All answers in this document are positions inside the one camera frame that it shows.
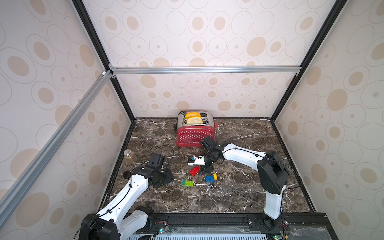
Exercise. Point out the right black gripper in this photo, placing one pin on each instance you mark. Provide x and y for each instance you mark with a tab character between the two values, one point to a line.
208	160

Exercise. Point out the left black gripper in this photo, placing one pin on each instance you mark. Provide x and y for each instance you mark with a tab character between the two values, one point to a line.
169	176

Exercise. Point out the blue lego brick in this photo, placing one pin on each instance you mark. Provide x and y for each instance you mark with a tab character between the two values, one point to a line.
210	179

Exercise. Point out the red lego brick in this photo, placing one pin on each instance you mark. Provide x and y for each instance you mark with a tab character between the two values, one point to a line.
195	170

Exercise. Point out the lime green lego brick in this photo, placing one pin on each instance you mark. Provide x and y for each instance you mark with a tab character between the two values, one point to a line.
189	183

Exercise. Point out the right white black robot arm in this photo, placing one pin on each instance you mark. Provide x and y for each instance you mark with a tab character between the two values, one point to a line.
273	173

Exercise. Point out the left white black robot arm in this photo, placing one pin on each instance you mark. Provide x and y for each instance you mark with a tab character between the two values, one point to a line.
123	201

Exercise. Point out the red polka dot toaster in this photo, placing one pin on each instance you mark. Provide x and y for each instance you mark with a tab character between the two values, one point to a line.
192	135

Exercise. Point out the small brown liquid bottle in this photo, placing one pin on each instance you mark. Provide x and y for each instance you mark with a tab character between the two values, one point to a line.
130	157

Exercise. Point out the front yellow toast slice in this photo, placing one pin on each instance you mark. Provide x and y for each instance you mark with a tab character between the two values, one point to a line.
194	120

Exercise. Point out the yellow toast slice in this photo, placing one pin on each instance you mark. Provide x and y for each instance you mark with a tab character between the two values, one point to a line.
193	114
194	120

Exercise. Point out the back yellow toast slice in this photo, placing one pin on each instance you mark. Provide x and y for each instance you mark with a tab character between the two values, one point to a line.
193	114

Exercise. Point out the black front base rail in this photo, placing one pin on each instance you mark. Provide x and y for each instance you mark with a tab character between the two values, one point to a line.
233	226

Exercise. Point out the horizontal aluminium back rail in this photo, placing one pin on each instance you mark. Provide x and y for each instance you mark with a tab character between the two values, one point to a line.
205	70

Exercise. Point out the diagonal aluminium left rail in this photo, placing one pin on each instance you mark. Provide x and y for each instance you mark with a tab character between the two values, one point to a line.
21	187

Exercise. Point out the left black corner post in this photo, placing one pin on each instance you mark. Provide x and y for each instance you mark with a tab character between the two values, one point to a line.
97	44

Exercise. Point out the black corner post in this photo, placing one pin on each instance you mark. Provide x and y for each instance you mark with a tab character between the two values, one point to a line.
319	39
97	44

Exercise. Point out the right black corner post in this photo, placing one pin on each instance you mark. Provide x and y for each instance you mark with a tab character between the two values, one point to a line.
319	39

